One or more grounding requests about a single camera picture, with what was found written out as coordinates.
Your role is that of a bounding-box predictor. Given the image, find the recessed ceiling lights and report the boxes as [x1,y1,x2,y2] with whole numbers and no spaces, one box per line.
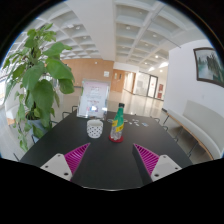
[66,24,169,71]

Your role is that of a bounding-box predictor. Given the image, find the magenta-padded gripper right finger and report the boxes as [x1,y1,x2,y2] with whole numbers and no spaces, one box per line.
[131,143,183,186]

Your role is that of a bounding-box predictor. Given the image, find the clear acrylic sign stand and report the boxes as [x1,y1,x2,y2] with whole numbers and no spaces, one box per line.
[76,78,111,120]

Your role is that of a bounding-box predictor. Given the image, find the green plastic drink bottle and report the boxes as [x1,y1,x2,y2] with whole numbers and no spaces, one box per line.
[109,102,126,141]

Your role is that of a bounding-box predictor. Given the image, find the flat round red coaster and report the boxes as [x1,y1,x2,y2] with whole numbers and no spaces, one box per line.
[108,134,125,144]

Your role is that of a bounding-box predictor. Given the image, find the green leafy potted plant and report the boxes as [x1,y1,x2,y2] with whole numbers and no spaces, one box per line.
[3,23,76,153]

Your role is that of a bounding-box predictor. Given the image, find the white dotted mug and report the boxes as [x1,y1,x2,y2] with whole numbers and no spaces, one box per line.
[86,119,104,139]

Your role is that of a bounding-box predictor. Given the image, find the dark framed landscape painting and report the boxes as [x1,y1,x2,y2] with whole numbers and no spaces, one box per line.
[193,47,224,88]

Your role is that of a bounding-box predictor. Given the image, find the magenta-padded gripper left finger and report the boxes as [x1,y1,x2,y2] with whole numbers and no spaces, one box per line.
[39,142,92,182]

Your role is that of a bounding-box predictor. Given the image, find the long white bench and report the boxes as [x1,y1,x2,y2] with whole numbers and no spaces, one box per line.
[161,99,224,160]

